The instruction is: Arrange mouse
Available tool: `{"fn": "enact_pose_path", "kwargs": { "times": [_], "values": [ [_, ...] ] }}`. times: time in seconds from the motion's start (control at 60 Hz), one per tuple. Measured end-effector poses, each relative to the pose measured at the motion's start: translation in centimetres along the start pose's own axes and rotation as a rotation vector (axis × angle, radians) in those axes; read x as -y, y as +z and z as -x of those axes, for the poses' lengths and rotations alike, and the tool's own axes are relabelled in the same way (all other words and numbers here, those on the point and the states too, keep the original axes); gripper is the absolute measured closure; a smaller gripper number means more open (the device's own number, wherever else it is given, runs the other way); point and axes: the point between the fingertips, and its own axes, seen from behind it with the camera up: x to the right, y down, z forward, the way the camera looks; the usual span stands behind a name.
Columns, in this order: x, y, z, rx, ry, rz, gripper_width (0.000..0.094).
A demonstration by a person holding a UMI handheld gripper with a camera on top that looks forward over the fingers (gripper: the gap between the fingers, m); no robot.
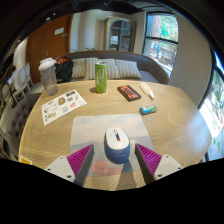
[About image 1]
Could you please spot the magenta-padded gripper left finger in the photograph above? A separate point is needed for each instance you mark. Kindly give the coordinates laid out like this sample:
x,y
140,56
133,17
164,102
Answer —
x,y
71,165

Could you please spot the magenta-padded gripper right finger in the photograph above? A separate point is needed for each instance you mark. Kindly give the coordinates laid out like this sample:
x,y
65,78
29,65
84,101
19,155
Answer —
x,y
156,165

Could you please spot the white and blue computer mouse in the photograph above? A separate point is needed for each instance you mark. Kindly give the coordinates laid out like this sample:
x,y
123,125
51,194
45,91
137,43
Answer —
x,y
116,146

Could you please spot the small green pack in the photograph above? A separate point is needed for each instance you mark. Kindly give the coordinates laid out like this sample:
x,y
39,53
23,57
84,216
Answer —
x,y
148,110

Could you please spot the white sticker sheet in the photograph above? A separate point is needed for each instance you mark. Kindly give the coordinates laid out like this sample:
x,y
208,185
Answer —
x,y
63,106

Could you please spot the white squeeze tube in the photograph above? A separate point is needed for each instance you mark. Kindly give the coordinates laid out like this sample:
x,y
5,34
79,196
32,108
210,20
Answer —
x,y
146,90

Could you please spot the black and red flat box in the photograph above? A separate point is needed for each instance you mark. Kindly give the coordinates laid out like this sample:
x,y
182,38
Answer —
x,y
129,93

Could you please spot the clear shaker bottle white lid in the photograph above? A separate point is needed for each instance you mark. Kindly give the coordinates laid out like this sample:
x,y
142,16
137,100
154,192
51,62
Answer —
x,y
49,78

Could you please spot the green drink can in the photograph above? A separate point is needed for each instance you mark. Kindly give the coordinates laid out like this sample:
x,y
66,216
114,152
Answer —
x,y
101,78

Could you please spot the black backpack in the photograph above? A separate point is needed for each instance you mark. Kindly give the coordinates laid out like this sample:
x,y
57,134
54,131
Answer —
x,y
64,70

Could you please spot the grey curved sofa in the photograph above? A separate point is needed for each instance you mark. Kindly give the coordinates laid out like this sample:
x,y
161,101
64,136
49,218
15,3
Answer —
x,y
151,68

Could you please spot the striped cushion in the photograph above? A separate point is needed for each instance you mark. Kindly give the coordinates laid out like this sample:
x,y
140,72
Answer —
x,y
128,69
112,68
78,68

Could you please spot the group of white chairs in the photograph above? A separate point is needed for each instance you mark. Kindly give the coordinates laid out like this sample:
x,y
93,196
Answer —
x,y
21,80

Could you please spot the brown wooden door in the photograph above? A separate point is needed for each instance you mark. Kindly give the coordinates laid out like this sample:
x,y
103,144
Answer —
x,y
43,46

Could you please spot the black-framed window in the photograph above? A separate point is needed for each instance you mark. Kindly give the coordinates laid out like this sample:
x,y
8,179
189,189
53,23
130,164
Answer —
x,y
161,41

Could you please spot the white door sign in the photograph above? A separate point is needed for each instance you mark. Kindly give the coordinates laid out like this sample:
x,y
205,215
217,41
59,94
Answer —
x,y
59,31

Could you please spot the beige glass-door cabinet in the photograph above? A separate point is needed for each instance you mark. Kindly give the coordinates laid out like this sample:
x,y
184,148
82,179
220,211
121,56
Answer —
x,y
120,35

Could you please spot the large curved-frame window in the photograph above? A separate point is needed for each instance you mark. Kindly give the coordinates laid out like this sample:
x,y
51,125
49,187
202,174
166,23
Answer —
x,y
215,116

